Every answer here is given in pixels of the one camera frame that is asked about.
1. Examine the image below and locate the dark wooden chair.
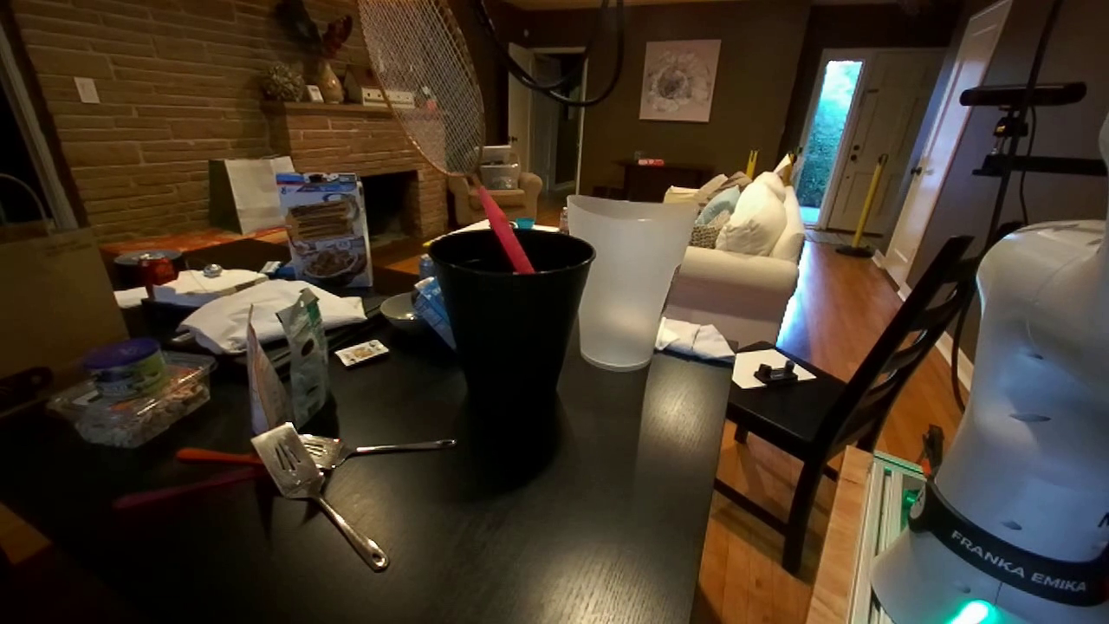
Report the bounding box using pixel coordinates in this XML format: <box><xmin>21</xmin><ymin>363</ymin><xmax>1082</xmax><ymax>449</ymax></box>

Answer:
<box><xmin>719</xmin><ymin>235</ymin><xmax>977</xmax><ymax>577</ymax></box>

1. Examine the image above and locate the metal slotted spatula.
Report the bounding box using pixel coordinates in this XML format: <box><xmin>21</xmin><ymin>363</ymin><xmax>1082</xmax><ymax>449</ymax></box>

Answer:
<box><xmin>252</xmin><ymin>423</ymin><xmax>388</xmax><ymax>573</ymax></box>

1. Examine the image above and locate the translucent white plastic bin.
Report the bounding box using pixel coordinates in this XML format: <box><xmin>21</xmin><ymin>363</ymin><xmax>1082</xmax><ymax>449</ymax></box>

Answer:
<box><xmin>564</xmin><ymin>194</ymin><xmax>694</xmax><ymax>371</ymax></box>

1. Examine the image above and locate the framed wall picture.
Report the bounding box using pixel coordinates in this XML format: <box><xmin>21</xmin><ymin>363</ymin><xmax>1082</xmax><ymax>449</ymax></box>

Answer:
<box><xmin>639</xmin><ymin>39</ymin><xmax>720</xmax><ymax>123</ymax></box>

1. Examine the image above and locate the clear plastic food container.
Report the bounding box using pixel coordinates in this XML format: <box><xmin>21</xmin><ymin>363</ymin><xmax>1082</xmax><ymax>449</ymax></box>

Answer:
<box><xmin>48</xmin><ymin>341</ymin><xmax>214</xmax><ymax>449</ymax></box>

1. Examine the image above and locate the metal fork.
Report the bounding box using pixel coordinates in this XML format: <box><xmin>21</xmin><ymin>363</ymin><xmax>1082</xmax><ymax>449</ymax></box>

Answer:
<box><xmin>303</xmin><ymin>434</ymin><xmax>456</xmax><ymax>471</ymax></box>

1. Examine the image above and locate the white cloth on table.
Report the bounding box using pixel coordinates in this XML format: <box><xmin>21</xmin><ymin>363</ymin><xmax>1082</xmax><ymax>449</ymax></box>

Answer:
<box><xmin>180</xmin><ymin>281</ymin><xmax>369</xmax><ymax>355</ymax></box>

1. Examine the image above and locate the cereal box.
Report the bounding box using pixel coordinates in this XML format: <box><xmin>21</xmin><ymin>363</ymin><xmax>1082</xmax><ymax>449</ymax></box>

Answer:
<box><xmin>278</xmin><ymin>174</ymin><xmax>375</xmax><ymax>291</ymax></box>

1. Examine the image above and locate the white sofa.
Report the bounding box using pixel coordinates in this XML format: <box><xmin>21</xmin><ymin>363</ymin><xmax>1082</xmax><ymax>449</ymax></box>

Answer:
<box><xmin>666</xmin><ymin>174</ymin><xmax>805</xmax><ymax>343</ymax></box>

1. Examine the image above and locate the green white carton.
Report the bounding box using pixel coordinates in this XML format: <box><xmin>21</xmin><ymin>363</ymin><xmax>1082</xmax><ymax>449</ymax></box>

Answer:
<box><xmin>248</xmin><ymin>291</ymin><xmax>330</xmax><ymax>434</ymax></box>

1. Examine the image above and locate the black plastic bin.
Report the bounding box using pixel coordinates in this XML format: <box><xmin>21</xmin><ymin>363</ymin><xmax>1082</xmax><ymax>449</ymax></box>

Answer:
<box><xmin>429</xmin><ymin>228</ymin><xmax>592</xmax><ymax>402</ymax></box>

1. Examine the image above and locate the beige armchair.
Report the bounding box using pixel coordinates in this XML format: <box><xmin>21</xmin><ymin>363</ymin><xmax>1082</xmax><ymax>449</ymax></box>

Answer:
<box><xmin>448</xmin><ymin>144</ymin><xmax>543</xmax><ymax>225</ymax></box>

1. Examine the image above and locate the white paper on chair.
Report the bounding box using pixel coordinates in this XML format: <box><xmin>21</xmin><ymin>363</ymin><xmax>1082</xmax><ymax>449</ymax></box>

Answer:
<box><xmin>732</xmin><ymin>347</ymin><xmax>814</xmax><ymax>389</ymax></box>

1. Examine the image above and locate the brown paper bag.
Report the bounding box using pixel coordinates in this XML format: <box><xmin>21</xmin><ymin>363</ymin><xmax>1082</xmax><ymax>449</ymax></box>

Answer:
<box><xmin>0</xmin><ymin>225</ymin><xmax>130</xmax><ymax>376</ymax></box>

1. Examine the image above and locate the brick fireplace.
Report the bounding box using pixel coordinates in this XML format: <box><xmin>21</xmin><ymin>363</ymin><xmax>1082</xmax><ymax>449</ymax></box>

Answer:
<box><xmin>269</xmin><ymin>106</ymin><xmax>448</xmax><ymax>242</ymax></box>

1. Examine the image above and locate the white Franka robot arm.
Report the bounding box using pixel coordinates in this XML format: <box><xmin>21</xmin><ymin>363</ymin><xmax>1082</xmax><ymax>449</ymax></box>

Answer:
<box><xmin>870</xmin><ymin>220</ymin><xmax>1109</xmax><ymax>624</ymax></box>

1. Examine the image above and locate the orange badminton racket red grip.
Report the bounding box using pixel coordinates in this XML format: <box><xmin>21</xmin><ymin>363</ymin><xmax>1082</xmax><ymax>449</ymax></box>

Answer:
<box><xmin>357</xmin><ymin>0</ymin><xmax>534</xmax><ymax>273</ymax></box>

